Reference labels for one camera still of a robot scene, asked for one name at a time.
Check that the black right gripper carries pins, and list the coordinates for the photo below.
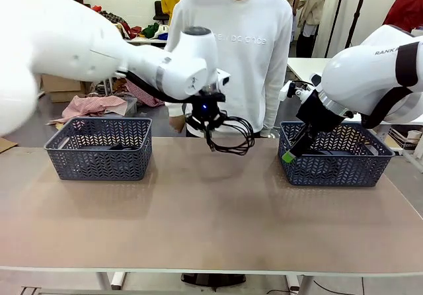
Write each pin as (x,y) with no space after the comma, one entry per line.
(319,114)

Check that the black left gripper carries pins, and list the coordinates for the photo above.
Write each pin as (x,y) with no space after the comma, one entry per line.
(205,111)

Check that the person right forearm white sleeve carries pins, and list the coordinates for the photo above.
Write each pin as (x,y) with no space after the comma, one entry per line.
(175,109)

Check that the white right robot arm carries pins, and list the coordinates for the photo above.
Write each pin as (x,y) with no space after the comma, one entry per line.
(360,76)

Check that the person left forearm white sleeve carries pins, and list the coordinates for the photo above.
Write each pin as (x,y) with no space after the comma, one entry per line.
(276,109)

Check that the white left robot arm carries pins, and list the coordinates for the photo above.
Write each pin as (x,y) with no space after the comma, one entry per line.
(66,50)

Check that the person right hand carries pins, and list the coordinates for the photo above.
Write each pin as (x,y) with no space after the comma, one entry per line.
(177,124)

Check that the grey-blue plastic woven basket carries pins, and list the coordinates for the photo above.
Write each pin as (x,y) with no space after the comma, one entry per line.
(333,171)
(99,162)

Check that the person torso white sweatshirt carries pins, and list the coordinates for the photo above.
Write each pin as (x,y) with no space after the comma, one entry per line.
(244,60)

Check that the mixed colourful clothes pile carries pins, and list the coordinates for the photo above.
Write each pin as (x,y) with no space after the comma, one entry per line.
(145,30)

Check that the pink checked cloth pile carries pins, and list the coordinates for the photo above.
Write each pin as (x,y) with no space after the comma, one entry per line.
(89,106)

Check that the beige hanging coat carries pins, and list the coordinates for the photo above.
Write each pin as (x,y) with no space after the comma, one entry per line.
(314,7)

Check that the white table leg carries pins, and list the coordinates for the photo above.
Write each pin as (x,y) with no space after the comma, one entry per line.
(299,285)
(114,280)

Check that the brown cardboard box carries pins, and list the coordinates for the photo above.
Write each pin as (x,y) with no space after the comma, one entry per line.
(61,88)

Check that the red hanging garment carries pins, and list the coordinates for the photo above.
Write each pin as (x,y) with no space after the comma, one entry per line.
(406,4)

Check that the flat cardboard piece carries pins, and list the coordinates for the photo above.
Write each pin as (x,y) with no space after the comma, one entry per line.
(6,144)

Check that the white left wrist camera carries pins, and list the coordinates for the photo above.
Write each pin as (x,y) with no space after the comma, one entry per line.
(223,78)

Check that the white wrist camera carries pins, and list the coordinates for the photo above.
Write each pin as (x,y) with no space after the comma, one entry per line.
(297,91)
(223,78)

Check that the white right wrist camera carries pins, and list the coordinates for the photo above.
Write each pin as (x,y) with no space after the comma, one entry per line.
(297,91)

